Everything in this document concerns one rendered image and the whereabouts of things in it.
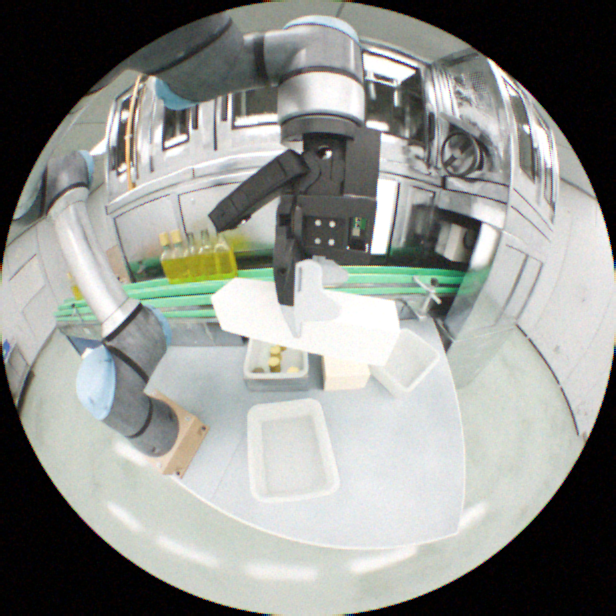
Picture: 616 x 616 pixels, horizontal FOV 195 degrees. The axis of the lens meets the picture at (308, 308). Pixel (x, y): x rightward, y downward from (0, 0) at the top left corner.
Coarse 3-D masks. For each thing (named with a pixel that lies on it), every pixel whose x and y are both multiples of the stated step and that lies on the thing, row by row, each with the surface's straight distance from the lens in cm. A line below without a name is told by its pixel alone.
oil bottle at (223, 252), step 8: (216, 248) 63; (224, 248) 62; (232, 248) 66; (216, 256) 64; (224, 256) 63; (232, 256) 66; (216, 264) 66; (224, 264) 64; (232, 264) 65; (224, 272) 65; (232, 272) 65
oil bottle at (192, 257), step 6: (198, 246) 69; (186, 252) 69; (192, 252) 68; (198, 252) 68; (186, 258) 69; (192, 258) 68; (198, 258) 68; (192, 264) 69; (198, 264) 68; (192, 270) 70; (198, 270) 69; (192, 276) 71; (198, 276) 70; (204, 276) 70
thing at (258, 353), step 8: (256, 344) 59; (264, 344) 64; (272, 344) 63; (248, 352) 53; (256, 352) 58; (264, 352) 61; (288, 352) 60; (296, 352) 60; (304, 352) 50; (248, 360) 51; (256, 360) 58; (264, 360) 59; (288, 360) 58; (296, 360) 58; (304, 360) 49; (248, 368) 50; (264, 368) 57; (288, 368) 56; (304, 368) 47; (248, 376) 48; (256, 376) 48; (264, 376) 47; (272, 376) 47; (280, 376) 46; (288, 376) 46; (296, 376) 46
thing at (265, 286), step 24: (240, 288) 26; (264, 288) 25; (216, 312) 27; (240, 312) 24; (264, 312) 22; (360, 312) 21; (384, 312) 22; (264, 336) 25; (288, 336) 23; (312, 336) 21; (336, 336) 20; (360, 336) 20; (384, 336) 20; (360, 360) 23; (384, 360) 23
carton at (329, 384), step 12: (324, 360) 51; (336, 360) 51; (348, 360) 52; (324, 372) 52; (336, 372) 49; (348, 372) 49; (360, 372) 50; (324, 384) 53; (336, 384) 52; (348, 384) 53; (360, 384) 54
